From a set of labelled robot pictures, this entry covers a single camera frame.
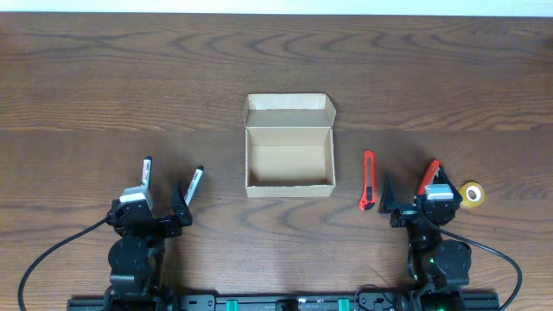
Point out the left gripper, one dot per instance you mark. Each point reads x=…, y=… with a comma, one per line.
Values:
x=170, y=227

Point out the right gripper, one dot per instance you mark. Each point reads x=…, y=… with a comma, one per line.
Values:
x=401, y=218

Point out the red black stapler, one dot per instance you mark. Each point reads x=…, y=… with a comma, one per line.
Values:
x=428, y=178

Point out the red utility knife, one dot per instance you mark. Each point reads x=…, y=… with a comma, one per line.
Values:
x=368, y=197

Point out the blue capped marker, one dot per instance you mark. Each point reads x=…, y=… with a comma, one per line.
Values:
x=146, y=174

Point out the yellow tape roll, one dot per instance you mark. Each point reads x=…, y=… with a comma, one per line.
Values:
x=473, y=194

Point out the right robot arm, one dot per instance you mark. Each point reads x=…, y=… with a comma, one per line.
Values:
x=439, y=266

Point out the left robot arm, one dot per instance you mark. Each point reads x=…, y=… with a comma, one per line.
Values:
x=136, y=259

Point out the black capped marker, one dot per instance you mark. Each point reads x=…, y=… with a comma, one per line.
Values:
x=193, y=185

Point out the open cardboard box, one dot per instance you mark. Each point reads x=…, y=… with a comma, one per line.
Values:
x=289, y=145

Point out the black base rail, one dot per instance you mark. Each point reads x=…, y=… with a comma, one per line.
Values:
x=359, y=302

